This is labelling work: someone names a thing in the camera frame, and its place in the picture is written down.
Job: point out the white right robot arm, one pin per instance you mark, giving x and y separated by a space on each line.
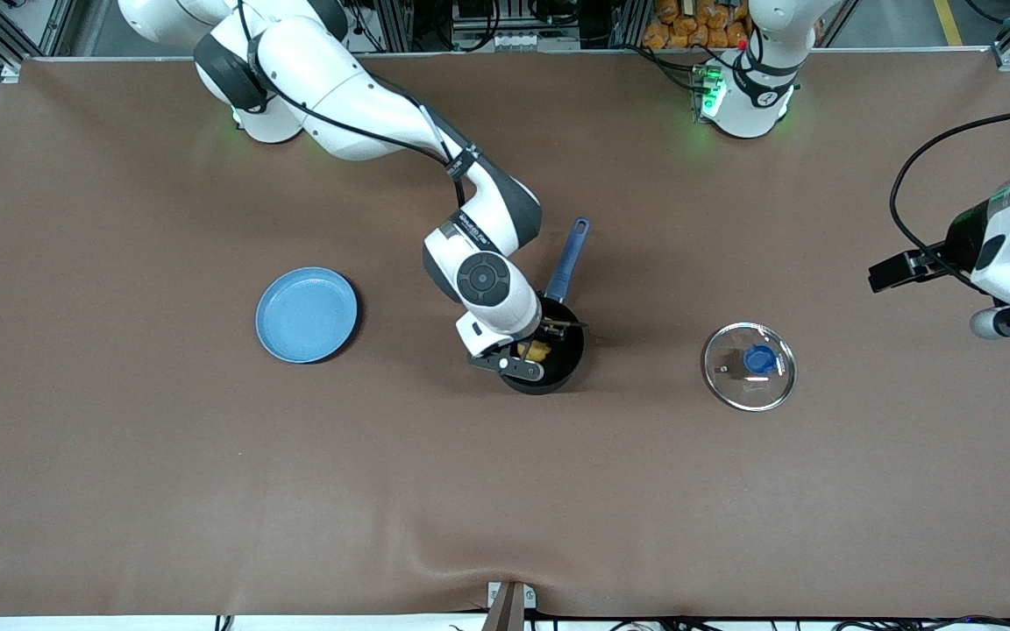
338 88

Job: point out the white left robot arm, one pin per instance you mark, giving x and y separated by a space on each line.
755 105

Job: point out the white power strip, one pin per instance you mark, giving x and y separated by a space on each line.
514 40

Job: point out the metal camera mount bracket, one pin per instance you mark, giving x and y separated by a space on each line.
505 609

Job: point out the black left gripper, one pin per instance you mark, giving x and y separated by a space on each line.
961 241

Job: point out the yellow potato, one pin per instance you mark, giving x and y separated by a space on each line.
538 351

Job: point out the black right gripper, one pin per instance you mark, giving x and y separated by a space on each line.
551 331

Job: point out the glass lid blue knob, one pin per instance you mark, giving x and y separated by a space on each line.
761 359

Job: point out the blue round plate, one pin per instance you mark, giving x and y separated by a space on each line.
308 315

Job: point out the brown table cover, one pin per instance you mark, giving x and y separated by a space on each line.
505 491

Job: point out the bag of orange items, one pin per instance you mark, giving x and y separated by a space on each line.
689 26

